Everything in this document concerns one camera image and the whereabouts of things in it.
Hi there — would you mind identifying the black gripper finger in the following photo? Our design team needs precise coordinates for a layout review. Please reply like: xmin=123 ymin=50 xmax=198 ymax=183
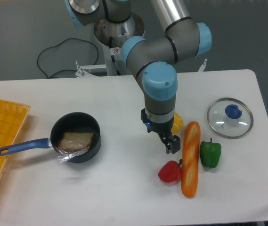
xmin=158 ymin=133 xmax=170 ymax=151
xmin=167 ymin=134 xmax=180 ymax=154

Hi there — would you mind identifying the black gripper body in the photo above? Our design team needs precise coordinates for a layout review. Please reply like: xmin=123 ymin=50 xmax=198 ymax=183
xmin=140 ymin=108 xmax=174 ymax=134

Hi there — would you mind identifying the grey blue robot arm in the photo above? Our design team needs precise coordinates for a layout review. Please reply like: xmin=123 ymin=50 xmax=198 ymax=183
xmin=65 ymin=0 xmax=212 ymax=153

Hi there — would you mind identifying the glass pot lid blue knob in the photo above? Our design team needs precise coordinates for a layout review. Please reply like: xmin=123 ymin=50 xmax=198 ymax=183
xmin=206 ymin=97 xmax=254 ymax=139

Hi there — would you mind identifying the yellow bell pepper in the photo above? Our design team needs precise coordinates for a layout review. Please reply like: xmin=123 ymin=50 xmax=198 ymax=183
xmin=171 ymin=112 xmax=184 ymax=134

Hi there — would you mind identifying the red bell pepper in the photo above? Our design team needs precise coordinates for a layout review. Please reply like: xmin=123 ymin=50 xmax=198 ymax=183
xmin=158 ymin=159 xmax=183 ymax=183

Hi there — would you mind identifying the toy baguette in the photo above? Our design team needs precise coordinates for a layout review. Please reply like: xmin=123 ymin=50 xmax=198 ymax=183
xmin=181 ymin=121 xmax=201 ymax=198

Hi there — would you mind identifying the green bell pepper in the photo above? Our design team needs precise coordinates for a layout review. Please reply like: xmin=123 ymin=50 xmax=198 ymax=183
xmin=200 ymin=138 xmax=222 ymax=169

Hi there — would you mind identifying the wrapped bread slice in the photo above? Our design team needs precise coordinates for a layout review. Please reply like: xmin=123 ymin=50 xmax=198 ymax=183
xmin=57 ymin=132 xmax=95 ymax=163

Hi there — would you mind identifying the dark saucepan blue handle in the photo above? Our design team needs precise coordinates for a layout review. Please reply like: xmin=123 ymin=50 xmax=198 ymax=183
xmin=0 ymin=112 xmax=101 ymax=163

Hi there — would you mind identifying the black cable on floor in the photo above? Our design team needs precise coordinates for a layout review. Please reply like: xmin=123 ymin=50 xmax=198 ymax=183
xmin=37 ymin=38 xmax=99 ymax=79

